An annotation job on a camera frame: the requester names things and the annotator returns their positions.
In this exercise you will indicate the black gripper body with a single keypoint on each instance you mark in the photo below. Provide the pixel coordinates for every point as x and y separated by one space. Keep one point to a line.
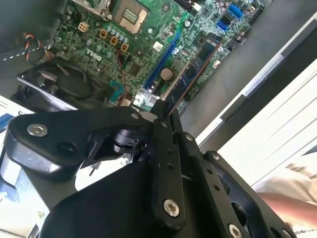
111 210

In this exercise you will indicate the RAM stick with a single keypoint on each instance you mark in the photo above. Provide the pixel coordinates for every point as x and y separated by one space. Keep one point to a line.
198 62

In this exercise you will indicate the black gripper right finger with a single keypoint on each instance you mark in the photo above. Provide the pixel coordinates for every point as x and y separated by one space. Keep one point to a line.
223 188

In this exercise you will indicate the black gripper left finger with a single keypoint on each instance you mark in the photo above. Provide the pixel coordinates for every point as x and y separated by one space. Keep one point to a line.
74 134

